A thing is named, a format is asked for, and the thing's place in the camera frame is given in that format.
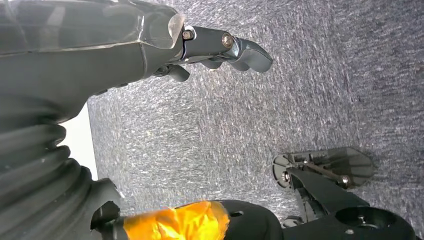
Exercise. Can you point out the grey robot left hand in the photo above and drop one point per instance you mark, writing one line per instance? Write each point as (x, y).
(66, 66)

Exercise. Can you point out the white panel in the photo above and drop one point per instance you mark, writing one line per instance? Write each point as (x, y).
(79, 145)

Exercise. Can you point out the ribbed grey left arm sleeve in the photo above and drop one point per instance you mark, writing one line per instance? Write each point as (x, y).
(33, 185)

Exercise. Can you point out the orange tape wrap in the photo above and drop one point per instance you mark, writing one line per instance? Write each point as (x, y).
(175, 222)

